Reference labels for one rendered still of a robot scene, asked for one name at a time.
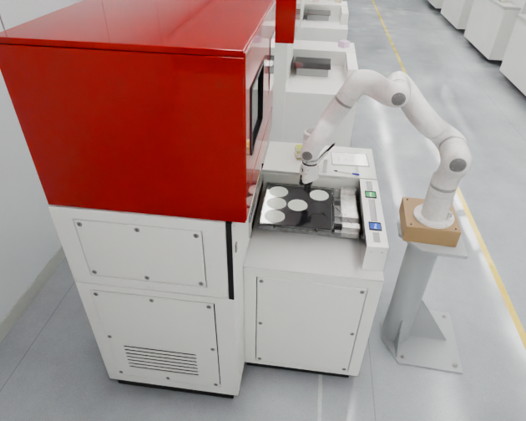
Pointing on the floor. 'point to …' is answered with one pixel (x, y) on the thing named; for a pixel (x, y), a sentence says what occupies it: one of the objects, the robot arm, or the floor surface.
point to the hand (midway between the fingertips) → (307, 188)
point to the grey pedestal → (420, 312)
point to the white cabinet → (307, 321)
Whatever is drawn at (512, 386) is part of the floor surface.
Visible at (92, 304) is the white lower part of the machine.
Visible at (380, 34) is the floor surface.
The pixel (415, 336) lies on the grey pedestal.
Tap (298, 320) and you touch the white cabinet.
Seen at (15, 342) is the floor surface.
